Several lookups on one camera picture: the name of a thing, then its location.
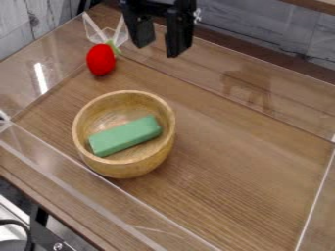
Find red plush fruit green stem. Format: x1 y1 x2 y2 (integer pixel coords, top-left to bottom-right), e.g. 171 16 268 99
87 40 121 76

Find clear acrylic tray walls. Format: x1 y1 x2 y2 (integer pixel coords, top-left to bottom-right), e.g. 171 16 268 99
0 10 335 251

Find black metal table frame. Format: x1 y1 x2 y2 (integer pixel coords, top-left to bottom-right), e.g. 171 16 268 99
31 205 76 251

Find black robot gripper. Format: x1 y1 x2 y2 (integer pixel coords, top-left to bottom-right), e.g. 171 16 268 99
119 0 202 58

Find green rectangular block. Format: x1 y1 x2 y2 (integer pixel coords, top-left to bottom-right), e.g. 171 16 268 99
88 115 163 157

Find wooden bowl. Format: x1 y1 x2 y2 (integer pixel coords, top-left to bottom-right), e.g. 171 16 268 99
72 90 176 179

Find black cable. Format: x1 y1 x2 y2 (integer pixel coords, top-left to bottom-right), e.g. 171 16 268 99
0 219 33 251

